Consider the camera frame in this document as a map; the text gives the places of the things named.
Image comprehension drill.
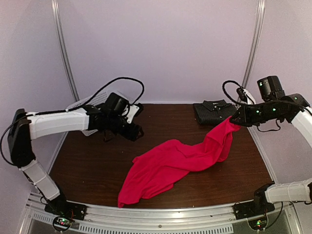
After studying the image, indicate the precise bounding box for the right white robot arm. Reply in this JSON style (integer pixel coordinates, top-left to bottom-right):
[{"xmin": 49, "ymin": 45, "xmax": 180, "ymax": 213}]
[{"xmin": 230, "ymin": 94, "xmax": 312, "ymax": 215}]

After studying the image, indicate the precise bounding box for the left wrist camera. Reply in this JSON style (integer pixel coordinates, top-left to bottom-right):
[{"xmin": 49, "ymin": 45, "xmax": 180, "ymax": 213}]
[{"xmin": 104, "ymin": 93, "xmax": 144, "ymax": 124}]

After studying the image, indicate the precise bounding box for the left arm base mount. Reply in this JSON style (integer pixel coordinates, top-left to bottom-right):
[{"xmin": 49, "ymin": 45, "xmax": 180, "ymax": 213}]
[{"xmin": 40, "ymin": 193, "xmax": 87, "ymax": 234}]

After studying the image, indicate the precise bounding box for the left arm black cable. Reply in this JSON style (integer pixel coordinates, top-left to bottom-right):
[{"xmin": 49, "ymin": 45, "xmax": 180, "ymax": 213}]
[{"xmin": 0, "ymin": 77, "xmax": 145, "ymax": 166}]

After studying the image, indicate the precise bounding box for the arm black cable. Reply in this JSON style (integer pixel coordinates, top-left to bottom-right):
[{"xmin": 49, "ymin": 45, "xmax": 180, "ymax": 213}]
[
  {"xmin": 0, "ymin": 77, "xmax": 145, "ymax": 166},
  {"xmin": 221, "ymin": 80, "xmax": 254, "ymax": 108}
]

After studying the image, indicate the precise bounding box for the left aluminium corner post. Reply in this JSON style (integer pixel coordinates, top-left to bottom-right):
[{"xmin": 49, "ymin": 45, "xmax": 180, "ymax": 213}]
[{"xmin": 51, "ymin": 0, "xmax": 79, "ymax": 101}]

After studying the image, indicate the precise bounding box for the white plastic laundry basket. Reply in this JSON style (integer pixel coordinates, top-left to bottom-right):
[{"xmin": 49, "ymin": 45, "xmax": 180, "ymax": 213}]
[{"xmin": 67, "ymin": 90, "xmax": 130, "ymax": 137}]

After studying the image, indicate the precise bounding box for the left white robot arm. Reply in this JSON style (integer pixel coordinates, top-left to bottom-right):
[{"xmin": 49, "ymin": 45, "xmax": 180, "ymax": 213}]
[{"xmin": 5, "ymin": 105, "xmax": 144, "ymax": 216}]

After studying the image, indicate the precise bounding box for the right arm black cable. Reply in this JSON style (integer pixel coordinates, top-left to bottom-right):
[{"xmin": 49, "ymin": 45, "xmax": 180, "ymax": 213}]
[{"xmin": 221, "ymin": 80, "xmax": 254, "ymax": 108}]

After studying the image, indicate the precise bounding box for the red garment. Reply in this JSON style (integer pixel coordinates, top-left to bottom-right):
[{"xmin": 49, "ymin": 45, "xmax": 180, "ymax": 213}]
[{"xmin": 117, "ymin": 118, "xmax": 241, "ymax": 208}]

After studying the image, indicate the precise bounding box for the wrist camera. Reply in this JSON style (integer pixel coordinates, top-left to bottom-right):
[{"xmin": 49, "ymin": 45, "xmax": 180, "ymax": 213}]
[
  {"xmin": 236, "ymin": 75, "xmax": 286, "ymax": 105},
  {"xmin": 104, "ymin": 93, "xmax": 144, "ymax": 124}
]

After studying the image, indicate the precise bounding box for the aluminium corner post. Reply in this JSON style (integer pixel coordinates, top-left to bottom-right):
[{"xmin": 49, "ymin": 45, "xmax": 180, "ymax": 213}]
[
  {"xmin": 51, "ymin": 0, "xmax": 79, "ymax": 101},
  {"xmin": 242, "ymin": 0, "xmax": 266, "ymax": 87}
]

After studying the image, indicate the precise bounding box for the right aluminium corner post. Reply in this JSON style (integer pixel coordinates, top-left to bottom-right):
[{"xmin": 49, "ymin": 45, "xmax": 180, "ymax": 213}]
[{"xmin": 242, "ymin": 0, "xmax": 266, "ymax": 87}]

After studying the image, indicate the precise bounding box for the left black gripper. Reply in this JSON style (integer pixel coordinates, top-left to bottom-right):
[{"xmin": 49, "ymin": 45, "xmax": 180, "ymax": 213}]
[{"xmin": 106, "ymin": 115, "xmax": 144, "ymax": 142}]

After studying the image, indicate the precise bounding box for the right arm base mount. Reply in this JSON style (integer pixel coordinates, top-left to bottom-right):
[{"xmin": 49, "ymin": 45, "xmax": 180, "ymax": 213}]
[{"xmin": 232, "ymin": 193, "xmax": 284, "ymax": 233}]

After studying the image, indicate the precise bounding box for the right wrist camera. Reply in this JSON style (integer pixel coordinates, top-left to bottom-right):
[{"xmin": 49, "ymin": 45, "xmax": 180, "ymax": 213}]
[{"xmin": 236, "ymin": 75, "xmax": 286, "ymax": 105}]

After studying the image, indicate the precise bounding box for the black pinstriped shirt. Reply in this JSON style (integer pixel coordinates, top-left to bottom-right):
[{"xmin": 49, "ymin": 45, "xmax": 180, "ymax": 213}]
[{"xmin": 193, "ymin": 99, "xmax": 237, "ymax": 126}]

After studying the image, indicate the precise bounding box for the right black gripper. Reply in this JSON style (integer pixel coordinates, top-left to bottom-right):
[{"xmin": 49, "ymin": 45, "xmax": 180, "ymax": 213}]
[{"xmin": 230, "ymin": 100, "xmax": 283, "ymax": 127}]

